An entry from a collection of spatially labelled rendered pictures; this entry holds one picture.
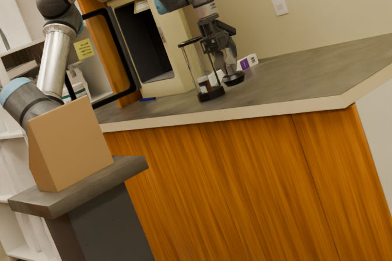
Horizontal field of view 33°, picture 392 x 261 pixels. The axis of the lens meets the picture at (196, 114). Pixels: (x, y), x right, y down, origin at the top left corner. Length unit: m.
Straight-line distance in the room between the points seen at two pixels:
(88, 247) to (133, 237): 0.14
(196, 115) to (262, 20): 0.80
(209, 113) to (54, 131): 0.57
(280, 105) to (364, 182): 0.32
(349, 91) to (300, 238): 0.60
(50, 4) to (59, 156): 0.59
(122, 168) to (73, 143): 0.16
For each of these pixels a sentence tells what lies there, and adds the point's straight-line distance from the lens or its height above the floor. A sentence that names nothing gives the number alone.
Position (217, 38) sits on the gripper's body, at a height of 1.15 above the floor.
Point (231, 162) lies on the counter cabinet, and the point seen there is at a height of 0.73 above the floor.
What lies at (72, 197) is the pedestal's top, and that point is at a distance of 1.80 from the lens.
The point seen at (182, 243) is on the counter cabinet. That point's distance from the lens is 2.76.
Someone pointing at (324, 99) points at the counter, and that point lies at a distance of 1.84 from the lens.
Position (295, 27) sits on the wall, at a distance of 2.81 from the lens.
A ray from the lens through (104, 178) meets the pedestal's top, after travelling 1.84.
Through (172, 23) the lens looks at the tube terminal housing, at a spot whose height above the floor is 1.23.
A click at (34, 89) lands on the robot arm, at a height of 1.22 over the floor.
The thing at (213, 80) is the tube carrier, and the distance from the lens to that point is 2.37.
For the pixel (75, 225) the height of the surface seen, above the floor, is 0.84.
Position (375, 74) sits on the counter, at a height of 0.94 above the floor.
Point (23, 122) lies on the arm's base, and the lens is 1.97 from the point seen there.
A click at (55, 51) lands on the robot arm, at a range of 2.24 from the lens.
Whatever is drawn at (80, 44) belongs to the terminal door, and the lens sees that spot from 2.90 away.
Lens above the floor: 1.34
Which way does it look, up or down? 10 degrees down
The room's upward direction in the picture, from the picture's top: 20 degrees counter-clockwise
